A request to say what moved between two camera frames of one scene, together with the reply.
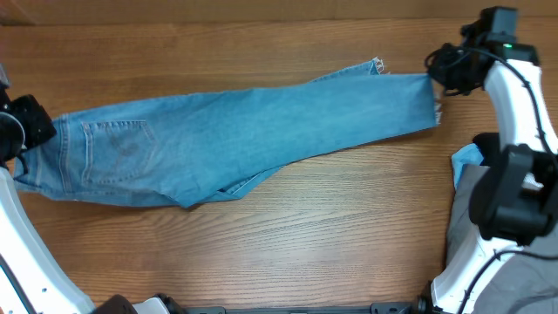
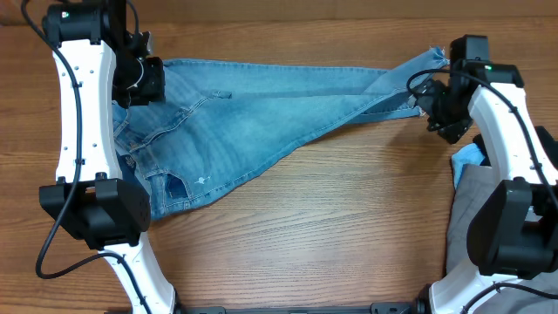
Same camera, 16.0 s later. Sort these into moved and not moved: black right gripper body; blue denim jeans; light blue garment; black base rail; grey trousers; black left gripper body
Moved: black left gripper body; black right gripper body; blue denim jeans
Not moved: grey trousers; light blue garment; black base rail
